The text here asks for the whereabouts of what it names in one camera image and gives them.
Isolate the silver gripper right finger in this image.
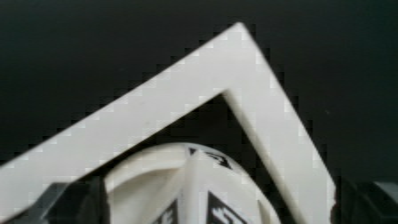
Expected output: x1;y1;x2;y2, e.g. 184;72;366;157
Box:
330;179;398;224

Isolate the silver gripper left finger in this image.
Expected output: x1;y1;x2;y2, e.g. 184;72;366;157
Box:
5;177;110;224

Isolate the white stool leg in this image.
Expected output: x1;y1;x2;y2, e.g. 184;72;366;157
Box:
140;148;256;224

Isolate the white U-shaped fence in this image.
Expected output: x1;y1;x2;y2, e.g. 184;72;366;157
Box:
0;24;335;224

